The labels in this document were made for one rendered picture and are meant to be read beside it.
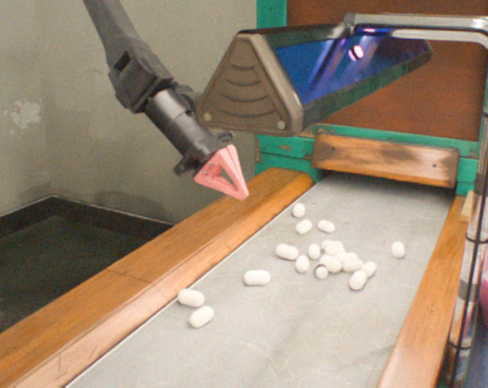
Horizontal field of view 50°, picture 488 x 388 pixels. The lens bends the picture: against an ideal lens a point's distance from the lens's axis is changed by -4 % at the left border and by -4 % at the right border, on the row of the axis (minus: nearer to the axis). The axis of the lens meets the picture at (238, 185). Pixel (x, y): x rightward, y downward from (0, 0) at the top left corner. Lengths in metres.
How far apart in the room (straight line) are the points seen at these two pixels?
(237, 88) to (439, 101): 0.80
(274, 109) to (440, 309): 0.43
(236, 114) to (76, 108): 2.50
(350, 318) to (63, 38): 2.36
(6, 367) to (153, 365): 0.16
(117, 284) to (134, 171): 1.94
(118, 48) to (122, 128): 1.78
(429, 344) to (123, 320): 0.37
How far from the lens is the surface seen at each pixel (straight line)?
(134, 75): 0.86
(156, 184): 2.62
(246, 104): 0.38
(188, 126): 0.82
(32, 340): 0.68
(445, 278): 0.81
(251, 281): 0.79
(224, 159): 0.80
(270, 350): 0.67
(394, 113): 1.17
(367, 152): 1.14
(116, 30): 0.93
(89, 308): 0.72
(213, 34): 2.30
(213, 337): 0.69
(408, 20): 0.57
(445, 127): 1.16
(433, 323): 0.70
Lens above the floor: 1.13
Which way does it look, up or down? 19 degrees down
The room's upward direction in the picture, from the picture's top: straight up
